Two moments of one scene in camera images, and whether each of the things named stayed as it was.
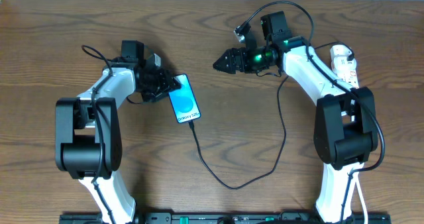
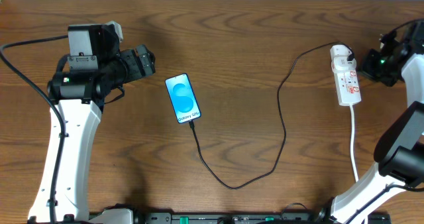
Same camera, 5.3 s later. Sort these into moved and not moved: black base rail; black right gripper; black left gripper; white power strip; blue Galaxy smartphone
Moved: black left gripper; black right gripper
Not moved: white power strip; black base rail; blue Galaxy smartphone
